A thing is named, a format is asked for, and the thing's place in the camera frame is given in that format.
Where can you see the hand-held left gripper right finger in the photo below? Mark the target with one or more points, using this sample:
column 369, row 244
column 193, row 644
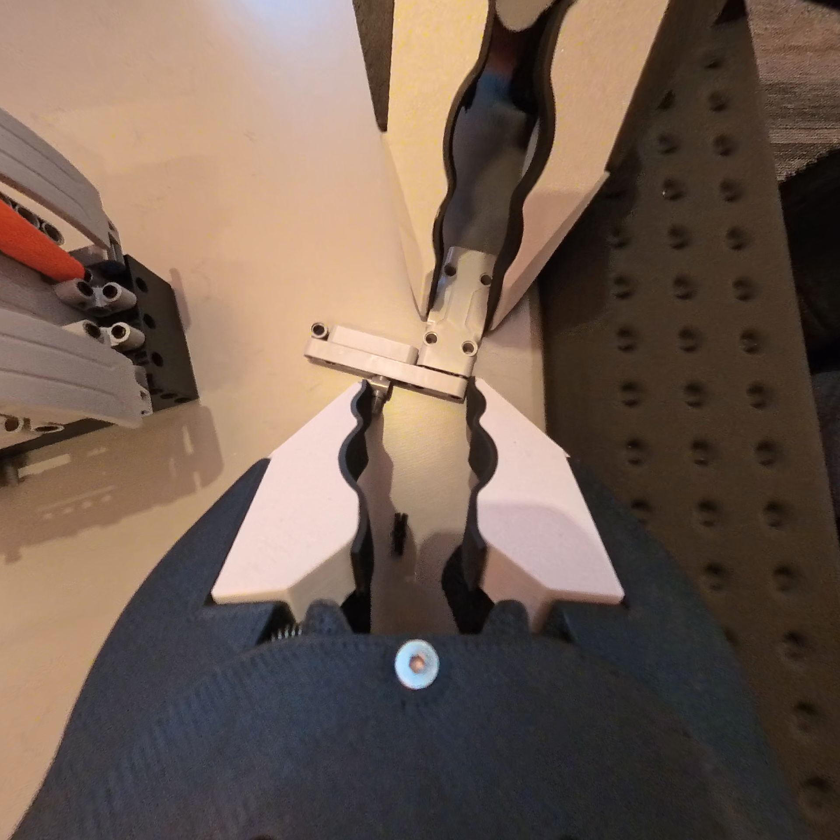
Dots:
column 544, row 525

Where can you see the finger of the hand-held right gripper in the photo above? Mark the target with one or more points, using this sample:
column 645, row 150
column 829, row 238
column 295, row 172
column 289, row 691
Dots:
column 590, row 118
column 420, row 98

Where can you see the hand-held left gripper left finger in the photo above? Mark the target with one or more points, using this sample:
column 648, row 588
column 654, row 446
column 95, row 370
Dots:
column 295, row 525

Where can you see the grey toy axle pin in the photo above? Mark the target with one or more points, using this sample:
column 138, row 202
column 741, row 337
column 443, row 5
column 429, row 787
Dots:
column 379, row 387

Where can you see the light grey toy beam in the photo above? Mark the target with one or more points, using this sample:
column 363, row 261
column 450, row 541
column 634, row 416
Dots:
column 367, row 354

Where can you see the grey toy panel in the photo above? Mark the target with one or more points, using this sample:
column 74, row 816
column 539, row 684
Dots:
column 459, row 315

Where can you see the black toy pin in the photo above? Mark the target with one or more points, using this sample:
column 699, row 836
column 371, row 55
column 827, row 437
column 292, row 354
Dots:
column 398, row 533

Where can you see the black perforated panel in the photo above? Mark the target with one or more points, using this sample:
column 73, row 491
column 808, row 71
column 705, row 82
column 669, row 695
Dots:
column 689, row 394

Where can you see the person's black jacket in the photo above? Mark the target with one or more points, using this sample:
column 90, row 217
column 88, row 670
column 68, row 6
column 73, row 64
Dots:
column 814, row 262

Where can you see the grey orange toy brick vehicle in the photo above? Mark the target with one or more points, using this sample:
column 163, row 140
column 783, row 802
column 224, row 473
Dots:
column 59, row 367

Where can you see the person's blue jeans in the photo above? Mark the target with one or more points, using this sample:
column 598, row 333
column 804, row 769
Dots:
column 827, row 413

